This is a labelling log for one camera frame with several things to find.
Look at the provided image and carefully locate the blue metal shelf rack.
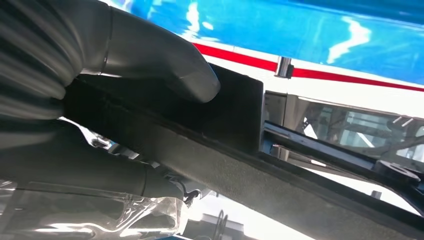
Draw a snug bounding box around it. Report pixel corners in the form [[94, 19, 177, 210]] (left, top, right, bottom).
[[99, 0, 424, 85]]

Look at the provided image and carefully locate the grey metal pole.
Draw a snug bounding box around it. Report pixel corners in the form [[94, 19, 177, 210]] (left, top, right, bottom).
[[274, 56, 295, 80]]

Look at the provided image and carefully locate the glass panel with grey frame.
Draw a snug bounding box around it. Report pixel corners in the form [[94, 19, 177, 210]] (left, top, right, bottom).
[[263, 91, 424, 173]]

